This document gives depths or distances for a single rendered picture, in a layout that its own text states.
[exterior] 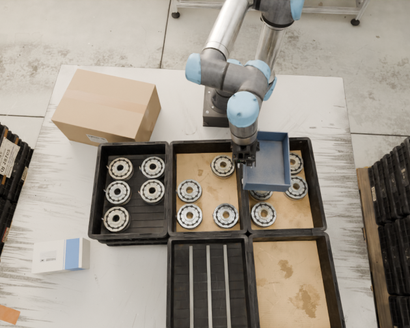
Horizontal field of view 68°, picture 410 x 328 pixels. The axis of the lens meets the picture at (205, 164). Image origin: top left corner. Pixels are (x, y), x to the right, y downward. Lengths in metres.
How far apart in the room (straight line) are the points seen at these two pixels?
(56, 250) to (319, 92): 1.50
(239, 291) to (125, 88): 1.01
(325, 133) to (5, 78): 2.59
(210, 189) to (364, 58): 2.16
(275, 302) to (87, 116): 1.11
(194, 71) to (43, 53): 2.47
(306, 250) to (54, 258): 1.02
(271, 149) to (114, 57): 2.05
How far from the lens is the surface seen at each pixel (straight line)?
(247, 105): 0.73
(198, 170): 1.34
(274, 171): 1.11
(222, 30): 0.91
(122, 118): 1.43
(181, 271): 1.25
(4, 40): 3.47
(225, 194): 1.30
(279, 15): 1.11
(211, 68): 0.81
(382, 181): 2.17
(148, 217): 1.30
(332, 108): 1.77
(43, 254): 1.45
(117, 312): 1.42
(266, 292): 1.26
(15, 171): 2.29
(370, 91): 2.90
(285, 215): 1.32
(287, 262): 1.29
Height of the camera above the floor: 2.07
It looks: 67 degrees down
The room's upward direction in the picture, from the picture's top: 1 degrees counter-clockwise
